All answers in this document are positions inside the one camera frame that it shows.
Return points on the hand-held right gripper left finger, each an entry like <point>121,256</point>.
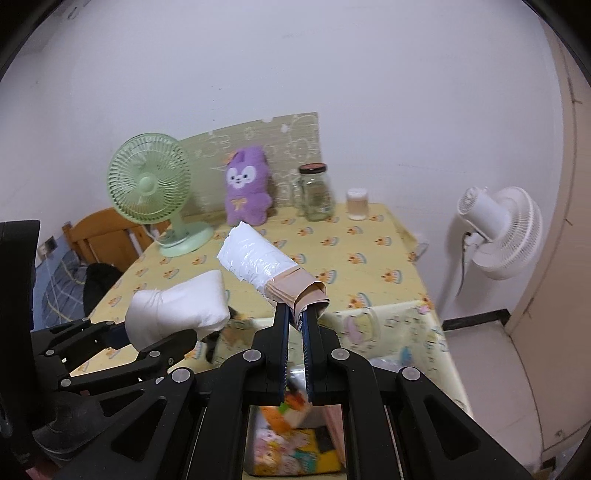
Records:
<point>281,332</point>

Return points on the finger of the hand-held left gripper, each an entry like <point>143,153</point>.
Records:
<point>83,337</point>
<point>152,355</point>

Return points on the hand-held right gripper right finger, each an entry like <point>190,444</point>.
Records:
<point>310,337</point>

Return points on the white sock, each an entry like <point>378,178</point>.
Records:
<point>184,304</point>

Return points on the plastic white pink packet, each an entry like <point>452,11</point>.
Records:
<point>258,261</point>

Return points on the cartoon print storage box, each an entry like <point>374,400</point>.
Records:
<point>406,327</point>

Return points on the cartoon print tissue pack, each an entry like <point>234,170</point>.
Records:
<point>286,452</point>

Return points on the black cloth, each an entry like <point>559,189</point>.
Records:
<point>101,286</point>

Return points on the blue plaid bedding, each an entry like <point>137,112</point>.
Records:
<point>60,286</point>

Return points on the wooden chair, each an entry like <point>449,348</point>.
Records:
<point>101,235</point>

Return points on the clear cotton swab container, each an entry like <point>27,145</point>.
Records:
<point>358,205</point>

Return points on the glass jar with red lid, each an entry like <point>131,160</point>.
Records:
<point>317,194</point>

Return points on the purple plush toy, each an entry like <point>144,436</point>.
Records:
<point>247,184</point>

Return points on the green desk fan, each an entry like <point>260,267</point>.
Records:
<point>147,184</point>

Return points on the white standing fan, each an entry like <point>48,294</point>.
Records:
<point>489,221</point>

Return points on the beige wooden door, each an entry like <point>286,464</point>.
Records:
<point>568,277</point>

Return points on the wall socket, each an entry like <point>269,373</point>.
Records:
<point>48,247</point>

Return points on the patterned green wall board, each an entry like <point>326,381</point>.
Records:
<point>295,138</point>

